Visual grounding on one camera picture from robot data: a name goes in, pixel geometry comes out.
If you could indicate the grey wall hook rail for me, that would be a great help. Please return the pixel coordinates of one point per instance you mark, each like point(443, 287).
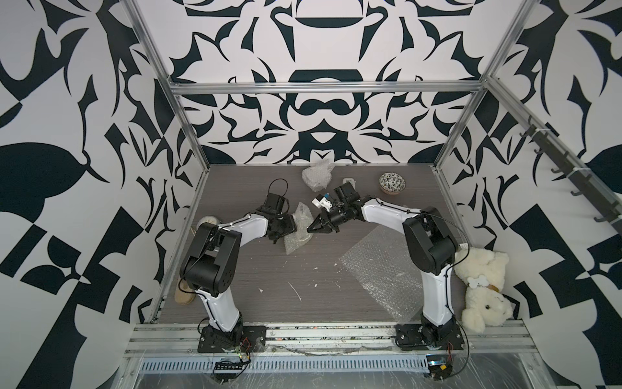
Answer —
point(567, 165)

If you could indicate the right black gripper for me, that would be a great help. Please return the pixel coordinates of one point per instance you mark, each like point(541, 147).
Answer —
point(325, 225)

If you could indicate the white teddy bear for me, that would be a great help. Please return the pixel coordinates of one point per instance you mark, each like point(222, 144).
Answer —
point(483, 273)

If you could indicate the white slotted cable duct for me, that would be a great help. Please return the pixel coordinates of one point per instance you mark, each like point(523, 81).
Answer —
point(294, 364)

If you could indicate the black white speckled bowl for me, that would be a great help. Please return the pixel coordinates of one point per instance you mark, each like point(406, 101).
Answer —
point(392, 183)

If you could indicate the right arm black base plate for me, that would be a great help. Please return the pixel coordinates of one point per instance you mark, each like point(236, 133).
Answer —
point(427, 336)

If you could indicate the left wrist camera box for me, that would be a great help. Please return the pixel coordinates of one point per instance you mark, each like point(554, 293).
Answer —
point(275, 205)

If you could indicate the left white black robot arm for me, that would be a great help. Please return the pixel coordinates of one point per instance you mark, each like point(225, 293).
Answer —
point(212, 258)

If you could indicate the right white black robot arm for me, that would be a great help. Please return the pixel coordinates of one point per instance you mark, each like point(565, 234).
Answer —
point(431, 246)

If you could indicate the left electronics board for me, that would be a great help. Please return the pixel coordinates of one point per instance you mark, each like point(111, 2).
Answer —
point(225, 371)

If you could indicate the bubble wrap sheet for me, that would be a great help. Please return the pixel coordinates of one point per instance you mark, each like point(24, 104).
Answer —
point(380, 262)
point(318, 177)
point(303, 219)

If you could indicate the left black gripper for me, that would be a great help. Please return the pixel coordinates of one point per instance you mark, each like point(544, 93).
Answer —
point(291, 225)

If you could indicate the aluminium frame rail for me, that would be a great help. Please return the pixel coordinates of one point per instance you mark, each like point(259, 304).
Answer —
point(326, 87)

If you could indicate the right electronics board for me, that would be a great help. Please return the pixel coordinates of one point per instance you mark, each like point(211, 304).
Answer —
point(440, 367)

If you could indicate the electronics board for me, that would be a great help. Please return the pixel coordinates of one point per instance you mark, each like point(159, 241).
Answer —
point(440, 367)
point(225, 371)

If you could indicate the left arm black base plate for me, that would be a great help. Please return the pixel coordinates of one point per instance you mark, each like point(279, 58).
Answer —
point(241, 338)

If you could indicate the wooden oval brush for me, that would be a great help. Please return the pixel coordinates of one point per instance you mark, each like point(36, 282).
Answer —
point(183, 298)

